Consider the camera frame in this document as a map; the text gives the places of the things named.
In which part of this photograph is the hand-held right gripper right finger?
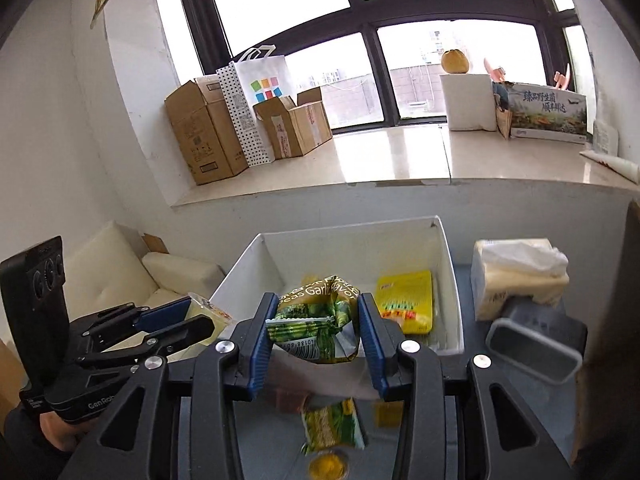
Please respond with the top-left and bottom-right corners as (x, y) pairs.
(356, 292), (576, 480)

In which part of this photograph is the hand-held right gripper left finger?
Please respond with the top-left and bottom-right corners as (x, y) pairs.
(62, 291), (281, 480)

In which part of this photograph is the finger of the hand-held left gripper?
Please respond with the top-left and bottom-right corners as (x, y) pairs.
(75, 316), (216, 375)
(82, 297), (193, 348)

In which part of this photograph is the pale single jelly cup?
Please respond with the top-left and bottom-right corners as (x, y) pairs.
(186, 292), (237, 350)

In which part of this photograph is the green pea snack packet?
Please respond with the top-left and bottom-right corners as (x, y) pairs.
(300, 396), (367, 453)
(265, 275), (362, 365)

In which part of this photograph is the yellow snack packet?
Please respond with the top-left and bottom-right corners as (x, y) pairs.
(375, 270), (435, 336)

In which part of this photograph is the white cardboard box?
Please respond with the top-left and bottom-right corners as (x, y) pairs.
(209, 215), (467, 403)

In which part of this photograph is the person's left forearm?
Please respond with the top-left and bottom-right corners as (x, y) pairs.
(0, 405), (96, 480)

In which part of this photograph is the cream sofa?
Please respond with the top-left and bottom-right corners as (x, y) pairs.
(62, 220), (227, 321)

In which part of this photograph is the cardboard scrap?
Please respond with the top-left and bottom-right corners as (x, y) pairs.
(141, 232), (171, 255)

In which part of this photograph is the pile of jelly cups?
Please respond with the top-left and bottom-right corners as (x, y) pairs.
(277, 390), (406, 480)

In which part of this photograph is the tissue pack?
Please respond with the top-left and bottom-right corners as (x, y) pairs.
(470, 239), (571, 322)

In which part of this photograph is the blue tablecloth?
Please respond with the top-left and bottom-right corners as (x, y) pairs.
(175, 262), (596, 480)

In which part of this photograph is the tall brown cardboard box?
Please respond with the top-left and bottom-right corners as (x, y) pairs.
(165, 76), (249, 186)

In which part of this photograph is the marble window sill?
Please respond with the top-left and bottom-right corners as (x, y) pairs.
(170, 122), (640, 208)

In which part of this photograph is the polka-dot paper bag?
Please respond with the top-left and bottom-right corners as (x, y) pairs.
(216, 62), (275, 167)

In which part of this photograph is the small open cardboard box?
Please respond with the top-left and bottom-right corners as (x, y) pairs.
(253, 86), (333, 159)

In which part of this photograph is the white bag with coloured squares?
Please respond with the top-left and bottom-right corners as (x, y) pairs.
(230, 45), (296, 111)

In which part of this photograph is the white foam box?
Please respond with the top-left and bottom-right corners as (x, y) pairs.
(440, 73), (498, 132)

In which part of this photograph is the landscape printed box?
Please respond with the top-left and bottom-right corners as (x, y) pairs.
(492, 81), (593, 143)

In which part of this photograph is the orange pumpkin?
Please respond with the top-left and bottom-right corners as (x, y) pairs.
(441, 48), (471, 75)

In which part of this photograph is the white tube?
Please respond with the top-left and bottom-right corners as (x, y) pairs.
(580, 149), (640, 184)

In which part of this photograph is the white bottle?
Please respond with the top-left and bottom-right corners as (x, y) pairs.
(592, 120), (619, 157)

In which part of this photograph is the black window frame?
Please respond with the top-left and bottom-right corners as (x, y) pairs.
(170, 0), (596, 133)

